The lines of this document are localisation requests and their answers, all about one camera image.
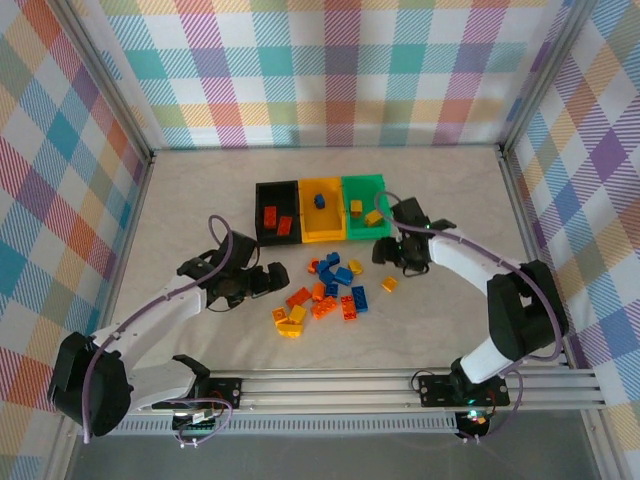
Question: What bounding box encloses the aluminium side rail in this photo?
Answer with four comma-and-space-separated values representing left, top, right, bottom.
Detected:
49, 149, 157, 480
497, 144, 581, 369

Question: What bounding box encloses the black plastic bin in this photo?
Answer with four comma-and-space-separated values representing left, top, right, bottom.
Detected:
254, 180, 305, 247

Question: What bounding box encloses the black controller with lights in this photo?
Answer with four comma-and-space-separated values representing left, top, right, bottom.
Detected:
458, 408, 490, 430

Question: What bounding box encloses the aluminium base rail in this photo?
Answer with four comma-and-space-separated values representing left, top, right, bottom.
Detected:
124, 368, 606, 412

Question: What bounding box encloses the small black mounting plate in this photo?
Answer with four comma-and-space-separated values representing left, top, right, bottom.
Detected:
207, 378, 244, 409

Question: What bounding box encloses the wide black mounting plate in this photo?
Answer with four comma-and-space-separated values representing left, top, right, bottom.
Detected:
417, 372, 511, 408

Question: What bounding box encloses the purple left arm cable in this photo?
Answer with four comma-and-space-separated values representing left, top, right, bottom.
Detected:
82, 214, 236, 449

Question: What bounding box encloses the grey slotted cable duct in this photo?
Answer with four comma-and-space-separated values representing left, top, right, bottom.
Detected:
112, 417, 460, 437

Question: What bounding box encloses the green plastic bin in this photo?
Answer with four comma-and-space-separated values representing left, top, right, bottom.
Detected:
341, 172, 393, 240

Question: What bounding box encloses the aluminium frame post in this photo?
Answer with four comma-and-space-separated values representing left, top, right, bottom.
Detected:
49, 0, 156, 166
497, 0, 599, 156

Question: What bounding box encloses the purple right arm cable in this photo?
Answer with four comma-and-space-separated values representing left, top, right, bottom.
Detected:
374, 191, 571, 446

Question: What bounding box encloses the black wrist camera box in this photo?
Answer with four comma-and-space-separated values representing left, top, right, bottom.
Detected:
391, 196, 432, 233
217, 231, 259, 268

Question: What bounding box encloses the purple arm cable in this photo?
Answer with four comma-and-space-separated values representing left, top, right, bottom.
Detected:
374, 191, 571, 446
82, 214, 236, 449

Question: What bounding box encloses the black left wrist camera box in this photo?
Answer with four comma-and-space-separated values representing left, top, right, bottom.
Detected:
217, 231, 259, 268

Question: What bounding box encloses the yellow plastic bin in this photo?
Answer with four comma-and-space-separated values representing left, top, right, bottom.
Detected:
298, 176, 350, 245

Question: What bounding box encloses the green circuit board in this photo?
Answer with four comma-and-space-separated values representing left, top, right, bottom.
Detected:
172, 409, 221, 432

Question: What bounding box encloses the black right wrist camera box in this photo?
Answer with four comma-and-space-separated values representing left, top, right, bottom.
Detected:
391, 196, 432, 233

